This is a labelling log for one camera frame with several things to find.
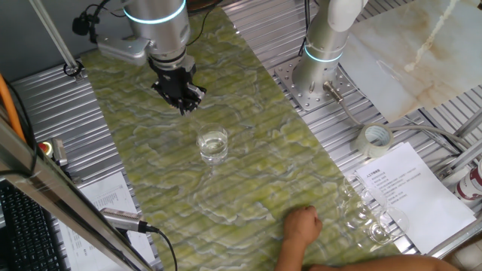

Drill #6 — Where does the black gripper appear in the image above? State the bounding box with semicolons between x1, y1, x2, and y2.
147;56;208;117

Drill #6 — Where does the clear glass stirring rod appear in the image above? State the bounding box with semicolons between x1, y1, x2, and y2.
183;111;219;150

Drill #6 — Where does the person's bare forearm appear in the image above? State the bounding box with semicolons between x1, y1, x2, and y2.
273;237;307;271

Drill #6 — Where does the glass beaker with water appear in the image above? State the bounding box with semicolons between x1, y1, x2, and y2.
196;123;230;166

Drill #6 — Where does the empty glass beaker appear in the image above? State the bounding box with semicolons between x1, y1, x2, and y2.
357;187;389;220
340;172;367;199
367;206;410;245

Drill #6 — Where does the person's bare hand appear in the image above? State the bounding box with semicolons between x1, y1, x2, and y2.
282;205;324;248

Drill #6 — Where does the green marble pattern mat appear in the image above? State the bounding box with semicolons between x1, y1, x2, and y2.
81;7;406;271

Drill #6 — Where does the paper sheet with printed table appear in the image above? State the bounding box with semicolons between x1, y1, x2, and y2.
58;171;157;271

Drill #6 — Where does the red emergency stop button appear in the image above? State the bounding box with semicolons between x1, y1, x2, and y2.
37;138;69;167

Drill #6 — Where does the slim aluminium pole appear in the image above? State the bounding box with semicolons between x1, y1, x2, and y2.
28;0;82;78

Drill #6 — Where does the white tape roll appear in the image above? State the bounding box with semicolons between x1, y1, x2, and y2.
355;123;395;159

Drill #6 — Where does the black keyboard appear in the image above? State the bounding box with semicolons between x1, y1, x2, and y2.
0;180;69;271

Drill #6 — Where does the beige marble pattern sheet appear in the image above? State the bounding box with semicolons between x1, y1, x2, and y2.
338;0;482;123

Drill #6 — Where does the paper sheet with text lines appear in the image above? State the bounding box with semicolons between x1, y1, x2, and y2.
355;142;477;255

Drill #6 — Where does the red white can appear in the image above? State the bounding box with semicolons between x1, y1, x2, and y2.
453;160;482;206

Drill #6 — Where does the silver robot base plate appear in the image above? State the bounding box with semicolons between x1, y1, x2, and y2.
274;56;357;112

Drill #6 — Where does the black ring clamp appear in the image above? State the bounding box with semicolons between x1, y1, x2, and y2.
63;59;84;79

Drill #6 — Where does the silver ribbed camera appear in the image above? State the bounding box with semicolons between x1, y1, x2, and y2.
99;208;150;233

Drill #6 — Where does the black base cable loop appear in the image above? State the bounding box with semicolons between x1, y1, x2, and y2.
299;0;313;57

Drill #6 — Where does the black camera cable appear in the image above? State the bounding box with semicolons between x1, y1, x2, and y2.
145;224;178;271

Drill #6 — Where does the shiny metal frame bar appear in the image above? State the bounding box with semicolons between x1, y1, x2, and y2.
0;112;154;271

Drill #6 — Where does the grey base cable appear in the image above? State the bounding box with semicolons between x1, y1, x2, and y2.
322;81;471;151

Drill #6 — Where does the orange cable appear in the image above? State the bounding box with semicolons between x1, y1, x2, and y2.
0;73;26;144

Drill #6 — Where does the aluminium frame profile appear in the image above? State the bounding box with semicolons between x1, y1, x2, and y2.
432;216;482;260
436;108;482;180

